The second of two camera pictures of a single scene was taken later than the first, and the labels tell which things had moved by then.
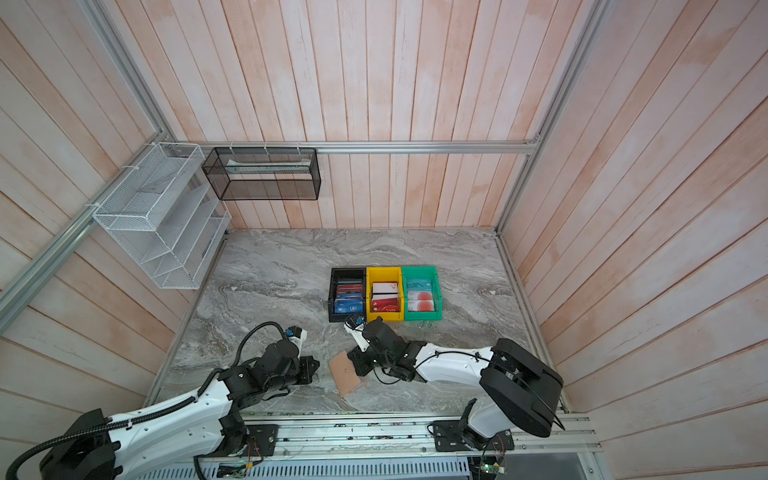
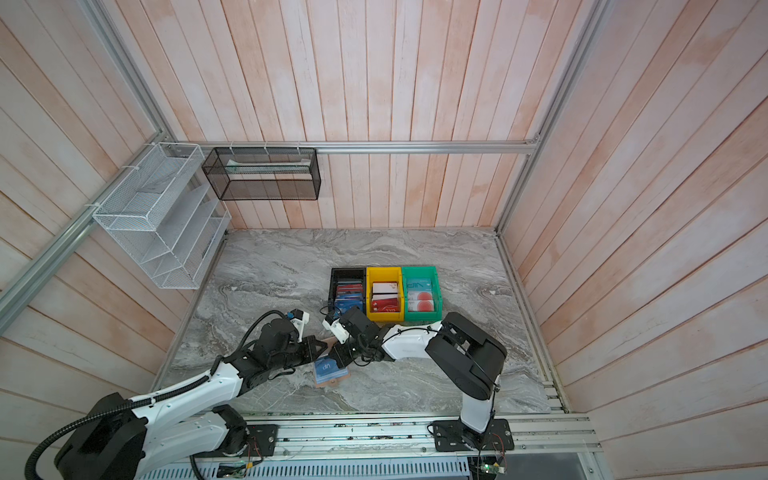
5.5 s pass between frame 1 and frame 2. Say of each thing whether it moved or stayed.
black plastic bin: stayed
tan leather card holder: moved
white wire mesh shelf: stayed
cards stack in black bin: stayed
